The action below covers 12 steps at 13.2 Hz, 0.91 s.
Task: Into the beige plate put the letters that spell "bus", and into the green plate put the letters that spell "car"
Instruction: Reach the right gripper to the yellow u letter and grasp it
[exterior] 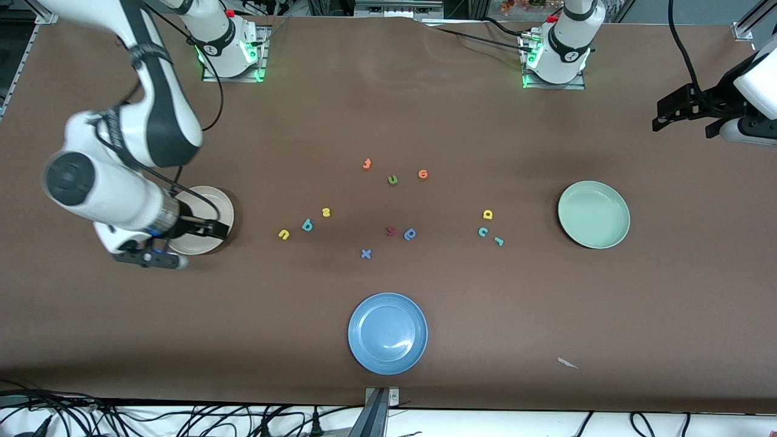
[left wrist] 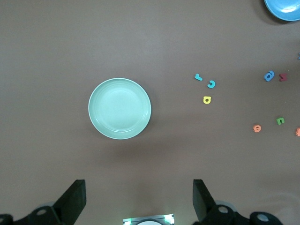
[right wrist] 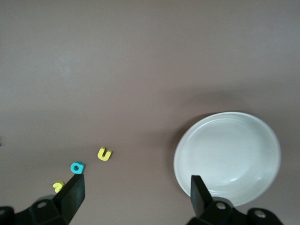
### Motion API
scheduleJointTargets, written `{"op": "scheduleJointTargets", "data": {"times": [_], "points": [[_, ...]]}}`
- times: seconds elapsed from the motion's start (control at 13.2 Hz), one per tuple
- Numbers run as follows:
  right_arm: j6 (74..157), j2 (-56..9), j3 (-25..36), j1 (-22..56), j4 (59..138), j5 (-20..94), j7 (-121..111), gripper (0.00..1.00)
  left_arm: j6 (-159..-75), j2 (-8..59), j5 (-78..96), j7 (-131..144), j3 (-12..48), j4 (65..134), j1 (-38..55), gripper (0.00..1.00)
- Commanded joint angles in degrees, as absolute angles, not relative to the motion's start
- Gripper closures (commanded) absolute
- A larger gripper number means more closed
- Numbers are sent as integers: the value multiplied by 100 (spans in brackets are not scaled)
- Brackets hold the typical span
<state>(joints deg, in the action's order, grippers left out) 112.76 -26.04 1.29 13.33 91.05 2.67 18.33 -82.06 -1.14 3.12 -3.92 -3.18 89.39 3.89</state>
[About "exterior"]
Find metal table bracket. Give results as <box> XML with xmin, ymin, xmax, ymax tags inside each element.
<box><xmin>365</xmin><ymin>387</ymin><xmax>401</xmax><ymax>407</ymax></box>

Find black table cable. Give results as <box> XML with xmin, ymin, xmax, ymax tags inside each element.
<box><xmin>480</xmin><ymin>17</ymin><xmax>538</xmax><ymax>38</ymax></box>
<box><xmin>425</xmin><ymin>24</ymin><xmax>535</xmax><ymax>55</ymax></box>

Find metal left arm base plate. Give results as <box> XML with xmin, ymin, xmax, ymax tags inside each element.
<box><xmin>521</xmin><ymin>30</ymin><xmax>587</xmax><ymax>90</ymax></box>

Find aluminium frame rail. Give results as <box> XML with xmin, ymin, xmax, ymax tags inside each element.
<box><xmin>731</xmin><ymin>0</ymin><xmax>777</xmax><ymax>41</ymax></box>
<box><xmin>0</xmin><ymin>0</ymin><xmax>58</xmax><ymax>116</ymax></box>

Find grey equipment box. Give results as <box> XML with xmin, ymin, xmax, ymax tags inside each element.
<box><xmin>355</xmin><ymin>0</ymin><xmax>444</xmax><ymax>19</ymax></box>

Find orange flowers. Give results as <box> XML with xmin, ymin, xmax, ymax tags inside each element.
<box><xmin>501</xmin><ymin>0</ymin><xmax>547</xmax><ymax>16</ymax></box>

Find blue round plate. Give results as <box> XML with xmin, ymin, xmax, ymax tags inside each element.
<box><xmin>347</xmin><ymin>293</ymin><xmax>429</xmax><ymax>375</ymax></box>

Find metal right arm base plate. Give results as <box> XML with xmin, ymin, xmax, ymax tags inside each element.
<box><xmin>202</xmin><ymin>27</ymin><xmax>268</xmax><ymax>83</ymax></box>

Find beige round plate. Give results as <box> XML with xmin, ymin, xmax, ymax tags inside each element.
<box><xmin>165</xmin><ymin>186</ymin><xmax>235</xmax><ymax>256</ymax></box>

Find brown table cover sheet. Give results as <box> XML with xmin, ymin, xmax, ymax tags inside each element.
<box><xmin>0</xmin><ymin>12</ymin><xmax>777</xmax><ymax>413</ymax></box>

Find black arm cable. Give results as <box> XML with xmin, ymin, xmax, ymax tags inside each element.
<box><xmin>91</xmin><ymin>36</ymin><xmax>225</xmax><ymax>225</ymax></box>
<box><xmin>668</xmin><ymin>0</ymin><xmax>738</xmax><ymax>116</ymax></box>

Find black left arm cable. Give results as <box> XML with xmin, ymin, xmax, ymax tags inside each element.
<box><xmin>668</xmin><ymin>0</ymin><xmax>738</xmax><ymax>116</ymax></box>

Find green round plate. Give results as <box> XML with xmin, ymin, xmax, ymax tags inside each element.
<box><xmin>557</xmin><ymin>180</ymin><xmax>631</xmax><ymax>249</ymax></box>

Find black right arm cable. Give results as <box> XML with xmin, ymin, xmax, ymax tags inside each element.
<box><xmin>91</xmin><ymin>36</ymin><xmax>225</xmax><ymax>225</ymax></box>

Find grey aluminium post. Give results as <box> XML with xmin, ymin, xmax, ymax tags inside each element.
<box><xmin>348</xmin><ymin>388</ymin><xmax>389</xmax><ymax>437</ymax></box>

